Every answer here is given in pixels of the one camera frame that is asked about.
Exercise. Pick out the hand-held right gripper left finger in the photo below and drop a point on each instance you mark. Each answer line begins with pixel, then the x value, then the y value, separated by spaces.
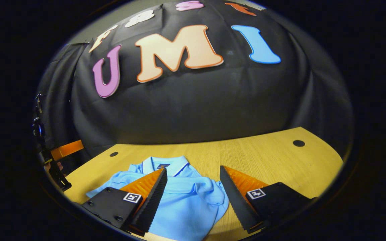
pixel 152 201

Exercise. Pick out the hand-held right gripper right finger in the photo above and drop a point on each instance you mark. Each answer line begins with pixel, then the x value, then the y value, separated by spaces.
pixel 236 204

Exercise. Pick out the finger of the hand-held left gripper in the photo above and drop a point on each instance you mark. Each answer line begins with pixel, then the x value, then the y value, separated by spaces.
pixel 67 149

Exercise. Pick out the light blue T-shirt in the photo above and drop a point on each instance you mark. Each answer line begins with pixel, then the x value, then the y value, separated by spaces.
pixel 193 201

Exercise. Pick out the black backdrop cloth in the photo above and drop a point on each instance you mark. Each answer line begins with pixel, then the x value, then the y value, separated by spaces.
pixel 196 110

